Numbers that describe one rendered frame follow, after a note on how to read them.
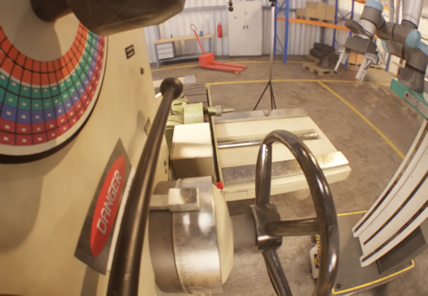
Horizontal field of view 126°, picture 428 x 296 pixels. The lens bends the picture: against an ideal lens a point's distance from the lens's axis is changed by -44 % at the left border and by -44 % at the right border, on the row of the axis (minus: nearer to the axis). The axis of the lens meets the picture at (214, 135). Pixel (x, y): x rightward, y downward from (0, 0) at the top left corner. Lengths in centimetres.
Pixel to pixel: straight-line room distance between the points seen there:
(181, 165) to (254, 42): 693
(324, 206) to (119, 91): 27
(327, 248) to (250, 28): 710
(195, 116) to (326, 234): 65
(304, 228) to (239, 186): 99
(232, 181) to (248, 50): 638
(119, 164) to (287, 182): 116
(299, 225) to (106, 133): 25
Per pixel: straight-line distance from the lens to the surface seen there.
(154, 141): 16
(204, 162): 47
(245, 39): 718
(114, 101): 22
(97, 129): 18
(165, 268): 30
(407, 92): 101
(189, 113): 78
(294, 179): 132
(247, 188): 122
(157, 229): 29
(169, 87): 28
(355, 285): 161
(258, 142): 158
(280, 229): 30
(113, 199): 20
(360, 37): 79
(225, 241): 30
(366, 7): 84
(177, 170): 49
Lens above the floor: 166
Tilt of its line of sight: 36 degrees down
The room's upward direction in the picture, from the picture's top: 4 degrees counter-clockwise
